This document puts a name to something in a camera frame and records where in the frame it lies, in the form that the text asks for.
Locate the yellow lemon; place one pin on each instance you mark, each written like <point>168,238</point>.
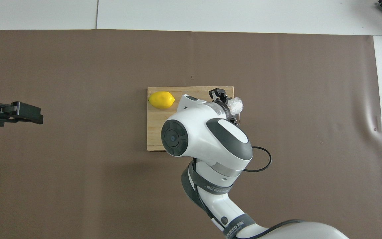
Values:
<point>161,100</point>

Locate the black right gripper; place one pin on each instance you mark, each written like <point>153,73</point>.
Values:
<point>225,105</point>

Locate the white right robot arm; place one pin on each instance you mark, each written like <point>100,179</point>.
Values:
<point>204,132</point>

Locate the clear cut glass tumbler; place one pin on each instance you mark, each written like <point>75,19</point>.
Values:
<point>236,105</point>

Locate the brown paper table mat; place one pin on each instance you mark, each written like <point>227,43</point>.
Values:
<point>78,186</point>

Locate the wooden cutting board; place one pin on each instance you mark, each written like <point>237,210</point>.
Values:
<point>156,129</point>

